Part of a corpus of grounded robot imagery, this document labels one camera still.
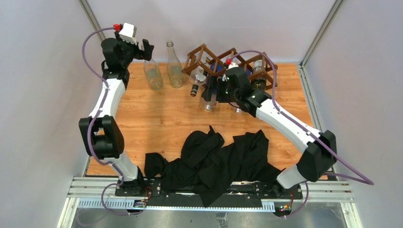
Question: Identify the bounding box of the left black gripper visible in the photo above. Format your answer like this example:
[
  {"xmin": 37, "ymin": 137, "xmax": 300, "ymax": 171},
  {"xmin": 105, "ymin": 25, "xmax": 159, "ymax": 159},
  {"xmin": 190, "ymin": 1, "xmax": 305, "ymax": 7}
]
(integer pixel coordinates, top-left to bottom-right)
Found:
[{"xmin": 114, "ymin": 32, "xmax": 152, "ymax": 68}]

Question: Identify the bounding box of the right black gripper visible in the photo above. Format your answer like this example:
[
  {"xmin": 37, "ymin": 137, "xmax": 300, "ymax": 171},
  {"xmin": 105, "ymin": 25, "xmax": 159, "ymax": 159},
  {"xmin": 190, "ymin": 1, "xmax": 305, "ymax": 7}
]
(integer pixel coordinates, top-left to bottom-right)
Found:
[{"xmin": 201, "ymin": 75, "xmax": 240, "ymax": 103}]

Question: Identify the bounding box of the clear bottle dark label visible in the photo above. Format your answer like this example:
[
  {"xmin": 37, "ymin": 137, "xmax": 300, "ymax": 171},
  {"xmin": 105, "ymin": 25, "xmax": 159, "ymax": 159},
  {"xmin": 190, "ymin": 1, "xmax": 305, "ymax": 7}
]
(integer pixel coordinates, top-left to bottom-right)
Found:
[{"xmin": 144, "ymin": 59, "xmax": 163, "ymax": 91}]

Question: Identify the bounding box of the small clear black-capped bottle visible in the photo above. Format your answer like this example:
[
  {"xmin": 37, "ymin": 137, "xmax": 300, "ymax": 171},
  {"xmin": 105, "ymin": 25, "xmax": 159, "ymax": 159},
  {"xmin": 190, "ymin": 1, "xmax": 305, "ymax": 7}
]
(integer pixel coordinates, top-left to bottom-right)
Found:
[{"xmin": 190, "ymin": 66, "xmax": 207, "ymax": 97}]

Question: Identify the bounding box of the clear glass bottle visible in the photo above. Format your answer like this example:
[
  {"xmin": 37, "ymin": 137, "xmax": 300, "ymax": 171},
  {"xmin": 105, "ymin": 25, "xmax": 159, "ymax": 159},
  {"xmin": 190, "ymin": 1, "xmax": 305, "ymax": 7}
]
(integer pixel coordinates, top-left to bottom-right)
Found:
[{"xmin": 166, "ymin": 40, "xmax": 184, "ymax": 88}]

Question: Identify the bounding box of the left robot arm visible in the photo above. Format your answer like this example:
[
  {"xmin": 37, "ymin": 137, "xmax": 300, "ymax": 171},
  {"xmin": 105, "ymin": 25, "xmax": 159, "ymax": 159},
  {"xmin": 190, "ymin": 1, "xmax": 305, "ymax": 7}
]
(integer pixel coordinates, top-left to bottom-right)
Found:
[{"xmin": 78, "ymin": 38, "xmax": 154, "ymax": 196}]

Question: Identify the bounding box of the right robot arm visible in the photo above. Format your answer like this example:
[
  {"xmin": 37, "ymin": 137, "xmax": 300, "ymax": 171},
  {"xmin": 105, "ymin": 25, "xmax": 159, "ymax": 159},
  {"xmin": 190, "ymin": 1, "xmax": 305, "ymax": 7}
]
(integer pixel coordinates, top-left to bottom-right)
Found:
[{"xmin": 202, "ymin": 66, "xmax": 337, "ymax": 199}]

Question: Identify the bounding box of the blue labelled clear bottle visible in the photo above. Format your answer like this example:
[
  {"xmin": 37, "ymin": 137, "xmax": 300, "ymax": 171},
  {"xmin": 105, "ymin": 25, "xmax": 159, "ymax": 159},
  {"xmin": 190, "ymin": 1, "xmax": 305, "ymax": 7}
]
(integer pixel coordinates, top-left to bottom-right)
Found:
[{"xmin": 201, "ymin": 76, "xmax": 218, "ymax": 112}]

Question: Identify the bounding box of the brown wooden wine rack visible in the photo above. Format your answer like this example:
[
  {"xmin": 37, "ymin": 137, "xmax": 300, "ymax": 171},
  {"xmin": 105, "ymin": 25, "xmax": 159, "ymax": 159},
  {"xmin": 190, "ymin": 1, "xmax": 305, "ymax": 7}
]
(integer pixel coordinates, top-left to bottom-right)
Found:
[{"xmin": 182, "ymin": 44, "xmax": 278, "ymax": 91}]

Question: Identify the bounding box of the dark green wine bottle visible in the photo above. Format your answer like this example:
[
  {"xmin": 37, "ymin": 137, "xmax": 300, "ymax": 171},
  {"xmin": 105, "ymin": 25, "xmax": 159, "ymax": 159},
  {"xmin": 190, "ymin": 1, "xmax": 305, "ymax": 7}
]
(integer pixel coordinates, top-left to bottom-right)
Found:
[{"xmin": 251, "ymin": 60, "xmax": 267, "ymax": 90}]

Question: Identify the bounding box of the black cloth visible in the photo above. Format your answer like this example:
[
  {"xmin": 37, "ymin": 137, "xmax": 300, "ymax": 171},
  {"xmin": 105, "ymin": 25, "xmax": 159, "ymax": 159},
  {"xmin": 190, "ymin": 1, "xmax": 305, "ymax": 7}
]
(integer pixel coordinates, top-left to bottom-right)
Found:
[{"xmin": 144, "ymin": 128, "xmax": 280, "ymax": 194}]

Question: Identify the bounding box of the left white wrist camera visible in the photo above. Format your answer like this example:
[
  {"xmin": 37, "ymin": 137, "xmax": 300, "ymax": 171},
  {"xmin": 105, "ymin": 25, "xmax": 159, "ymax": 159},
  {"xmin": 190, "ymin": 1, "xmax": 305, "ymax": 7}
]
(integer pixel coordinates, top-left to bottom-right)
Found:
[{"xmin": 119, "ymin": 23, "xmax": 137, "ymax": 45}]

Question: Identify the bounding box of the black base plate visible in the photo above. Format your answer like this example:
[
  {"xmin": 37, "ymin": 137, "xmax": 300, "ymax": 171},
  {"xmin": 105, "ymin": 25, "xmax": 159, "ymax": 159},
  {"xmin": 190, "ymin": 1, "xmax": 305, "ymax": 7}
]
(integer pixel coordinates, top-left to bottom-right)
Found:
[{"xmin": 115, "ymin": 177, "xmax": 302, "ymax": 209}]

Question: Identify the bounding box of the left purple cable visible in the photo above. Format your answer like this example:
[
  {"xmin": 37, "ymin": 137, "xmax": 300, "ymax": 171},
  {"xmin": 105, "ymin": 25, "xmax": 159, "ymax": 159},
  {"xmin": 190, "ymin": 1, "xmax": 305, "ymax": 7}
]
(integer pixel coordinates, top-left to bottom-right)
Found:
[{"xmin": 82, "ymin": 27, "xmax": 144, "ymax": 217}]

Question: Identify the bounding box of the aluminium frame rail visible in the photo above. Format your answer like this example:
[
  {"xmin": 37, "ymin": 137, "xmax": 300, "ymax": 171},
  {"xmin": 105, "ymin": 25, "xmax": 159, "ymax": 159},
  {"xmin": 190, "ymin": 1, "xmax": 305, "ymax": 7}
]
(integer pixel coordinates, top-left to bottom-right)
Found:
[{"xmin": 67, "ymin": 177, "xmax": 354, "ymax": 212}]

